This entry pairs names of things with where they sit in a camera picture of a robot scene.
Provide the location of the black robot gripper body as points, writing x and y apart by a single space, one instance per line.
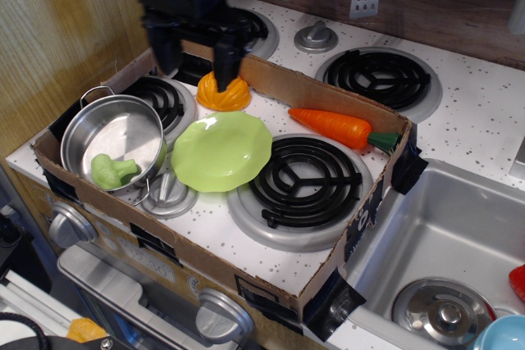
192 16

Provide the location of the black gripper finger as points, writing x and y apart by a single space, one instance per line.
226 62
166 49

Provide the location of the green toy broccoli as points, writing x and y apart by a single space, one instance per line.
108 173

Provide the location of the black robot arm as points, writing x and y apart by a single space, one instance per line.
207 38

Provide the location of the brown cardboard fence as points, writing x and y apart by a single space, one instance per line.
300 296

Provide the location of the back left black burner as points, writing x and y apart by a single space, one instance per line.
253 32

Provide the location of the black burner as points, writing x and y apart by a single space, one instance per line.
171 100
304 197
394 78
253 32

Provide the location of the orange toy pumpkin half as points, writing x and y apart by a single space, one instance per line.
235 97

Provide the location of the front left black burner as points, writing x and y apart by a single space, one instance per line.
171 100

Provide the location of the silver back stovetop knob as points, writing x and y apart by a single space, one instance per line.
316 38

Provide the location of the silver stovetop knob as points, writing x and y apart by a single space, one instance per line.
316 38
167 198

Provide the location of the green plastic plate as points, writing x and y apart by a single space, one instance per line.
221 152

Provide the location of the silver metal pot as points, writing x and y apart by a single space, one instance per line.
122 126

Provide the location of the orange toy carrot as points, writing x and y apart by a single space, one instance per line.
351 131

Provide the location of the silver front stovetop knob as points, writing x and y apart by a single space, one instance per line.
167 198

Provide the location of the front right black burner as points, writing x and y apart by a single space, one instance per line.
304 197

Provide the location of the back right black burner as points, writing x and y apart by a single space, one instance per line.
394 78

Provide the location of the left silver oven knob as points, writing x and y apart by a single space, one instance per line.
69 227

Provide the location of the silver oven knob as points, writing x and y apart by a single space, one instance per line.
220 319
69 227

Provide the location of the right silver oven knob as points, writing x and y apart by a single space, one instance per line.
220 319

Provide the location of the grey toy sink basin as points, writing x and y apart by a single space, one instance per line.
451 224

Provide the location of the orange yellow object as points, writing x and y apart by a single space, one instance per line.
83 330

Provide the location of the silver pot lid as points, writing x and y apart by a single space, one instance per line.
443 311

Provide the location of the red toy item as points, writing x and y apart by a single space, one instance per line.
517 281

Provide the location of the light blue bowl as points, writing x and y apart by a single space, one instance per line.
505 333

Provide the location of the silver oven door handle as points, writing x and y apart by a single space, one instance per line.
136 309

